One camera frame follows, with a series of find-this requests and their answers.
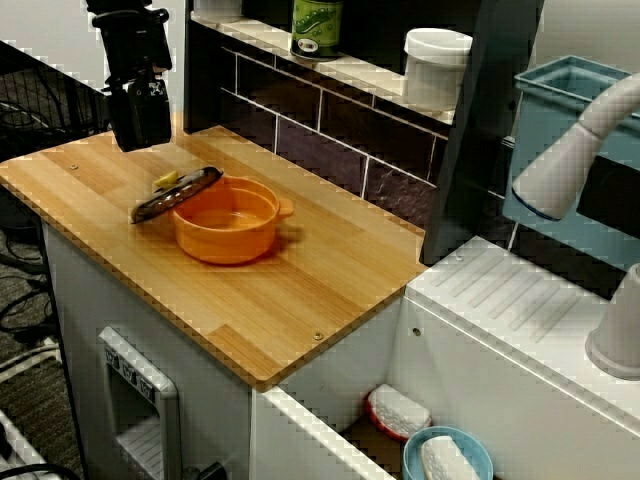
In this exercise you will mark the white textured sponge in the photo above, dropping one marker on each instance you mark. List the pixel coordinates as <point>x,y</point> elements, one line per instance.
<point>445,460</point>

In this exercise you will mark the brown glass lid yellow knob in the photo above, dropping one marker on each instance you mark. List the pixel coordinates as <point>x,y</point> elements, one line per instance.
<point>170,197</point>

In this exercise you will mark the white plastic container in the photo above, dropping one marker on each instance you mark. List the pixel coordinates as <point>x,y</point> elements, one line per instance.
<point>435,75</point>

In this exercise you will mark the light blue bowl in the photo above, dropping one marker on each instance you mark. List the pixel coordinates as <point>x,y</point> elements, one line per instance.
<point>480,452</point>

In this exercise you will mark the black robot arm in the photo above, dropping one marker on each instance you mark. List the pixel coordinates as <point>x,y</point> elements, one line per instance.
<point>120,7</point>

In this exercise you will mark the grey toy faucet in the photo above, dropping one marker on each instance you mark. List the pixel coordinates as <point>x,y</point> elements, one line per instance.
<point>550,170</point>

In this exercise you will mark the light blue plastic bin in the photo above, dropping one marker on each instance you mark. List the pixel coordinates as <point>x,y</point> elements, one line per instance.
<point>545,115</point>

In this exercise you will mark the green labelled can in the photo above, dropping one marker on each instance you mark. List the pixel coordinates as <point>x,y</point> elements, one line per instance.
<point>317,30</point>

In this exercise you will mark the white kitchen cabinet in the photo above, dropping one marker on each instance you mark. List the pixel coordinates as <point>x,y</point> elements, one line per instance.
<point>75,300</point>

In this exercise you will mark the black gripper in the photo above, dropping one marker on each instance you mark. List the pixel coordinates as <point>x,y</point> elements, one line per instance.
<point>132,50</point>

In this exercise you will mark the orange toy pot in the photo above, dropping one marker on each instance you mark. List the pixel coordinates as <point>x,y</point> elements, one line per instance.
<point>225,240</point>

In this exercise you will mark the red dish with sponge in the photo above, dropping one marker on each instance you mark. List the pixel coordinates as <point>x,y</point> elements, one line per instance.
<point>400,412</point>

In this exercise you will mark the aluminium frame rail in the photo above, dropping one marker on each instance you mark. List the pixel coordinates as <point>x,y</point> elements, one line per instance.
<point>20,450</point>

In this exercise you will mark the dark tiled shelf unit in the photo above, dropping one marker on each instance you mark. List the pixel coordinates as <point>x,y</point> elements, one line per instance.
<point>350,125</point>

